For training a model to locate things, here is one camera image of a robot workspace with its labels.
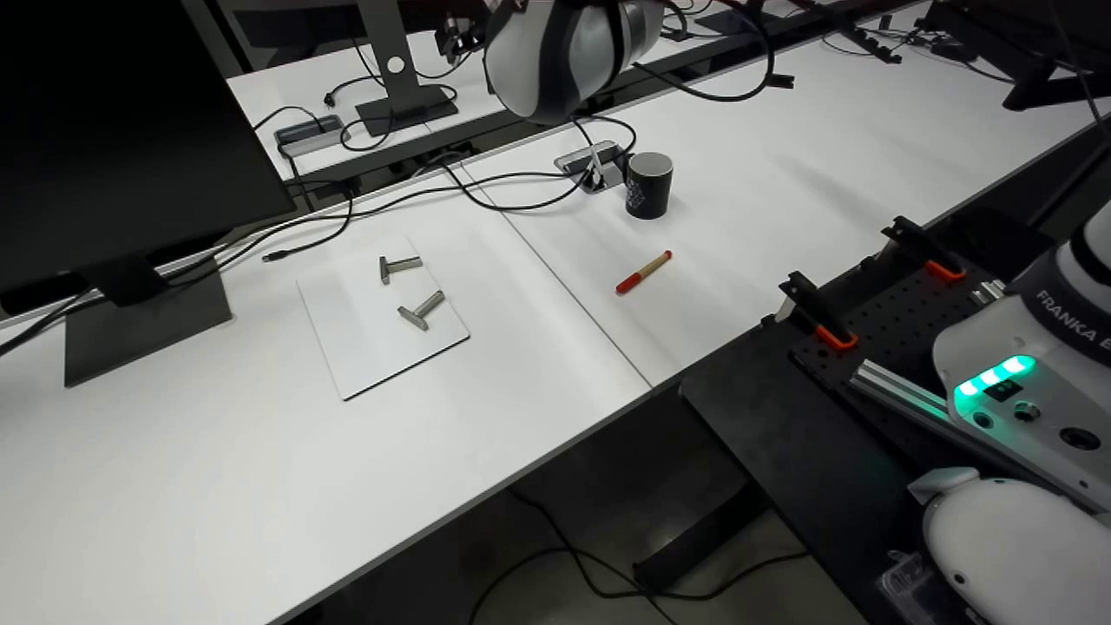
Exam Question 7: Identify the tan pen with red cap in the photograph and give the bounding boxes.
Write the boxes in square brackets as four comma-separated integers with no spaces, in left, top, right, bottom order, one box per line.
[613,248,675,300]

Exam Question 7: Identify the black mug with white print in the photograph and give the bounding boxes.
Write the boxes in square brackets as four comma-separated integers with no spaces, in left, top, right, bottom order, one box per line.
[620,150,675,221]

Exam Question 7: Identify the grey T-shaped metal piece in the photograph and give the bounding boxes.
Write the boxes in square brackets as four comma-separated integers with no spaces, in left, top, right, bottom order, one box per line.
[373,253,427,289]
[395,289,451,332]

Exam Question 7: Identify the white flat board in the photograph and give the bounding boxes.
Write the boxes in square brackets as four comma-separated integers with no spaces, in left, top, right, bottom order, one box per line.
[293,248,476,407]

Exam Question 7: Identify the black desk foot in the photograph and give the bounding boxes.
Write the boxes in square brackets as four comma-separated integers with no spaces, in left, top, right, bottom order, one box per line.
[629,476,769,596]

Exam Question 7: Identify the black monitor stand white dot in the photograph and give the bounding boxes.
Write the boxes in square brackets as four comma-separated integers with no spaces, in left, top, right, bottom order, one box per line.
[350,0,461,139]

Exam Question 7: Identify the small black box device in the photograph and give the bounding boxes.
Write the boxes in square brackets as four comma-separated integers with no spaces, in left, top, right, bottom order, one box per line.
[271,112,346,161]

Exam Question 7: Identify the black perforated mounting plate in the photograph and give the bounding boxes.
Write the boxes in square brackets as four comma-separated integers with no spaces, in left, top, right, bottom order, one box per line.
[788,248,1013,398]

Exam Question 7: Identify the black power strip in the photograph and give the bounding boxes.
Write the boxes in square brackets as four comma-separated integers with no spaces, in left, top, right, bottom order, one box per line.
[839,17,990,71]

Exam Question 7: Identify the large black monitor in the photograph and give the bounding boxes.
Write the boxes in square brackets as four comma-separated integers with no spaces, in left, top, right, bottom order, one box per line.
[0,0,297,389]

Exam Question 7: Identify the black equipment stand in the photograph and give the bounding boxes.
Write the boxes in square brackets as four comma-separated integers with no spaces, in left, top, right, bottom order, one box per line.
[921,0,1111,115]

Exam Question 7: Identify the black looped desk cable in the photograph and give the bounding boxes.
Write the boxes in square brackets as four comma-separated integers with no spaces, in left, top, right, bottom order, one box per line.
[442,157,595,219]

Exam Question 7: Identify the black desk cable with plug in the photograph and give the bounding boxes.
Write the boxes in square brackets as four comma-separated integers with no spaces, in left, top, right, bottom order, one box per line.
[261,189,357,265]

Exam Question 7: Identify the black floor cable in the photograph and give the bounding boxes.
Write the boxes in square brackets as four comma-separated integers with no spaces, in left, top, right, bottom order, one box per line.
[466,492,817,625]

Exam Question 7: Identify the black clamp with orange handle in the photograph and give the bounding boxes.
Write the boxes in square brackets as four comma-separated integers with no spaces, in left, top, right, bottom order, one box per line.
[777,268,865,354]
[883,213,970,290]

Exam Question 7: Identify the black cable near monitor stand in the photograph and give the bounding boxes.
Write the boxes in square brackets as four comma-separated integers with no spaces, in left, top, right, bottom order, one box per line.
[318,72,395,157]

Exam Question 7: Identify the aluminium profile rail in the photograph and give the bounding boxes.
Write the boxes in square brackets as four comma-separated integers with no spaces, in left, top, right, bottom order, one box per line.
[845,354,966,431]

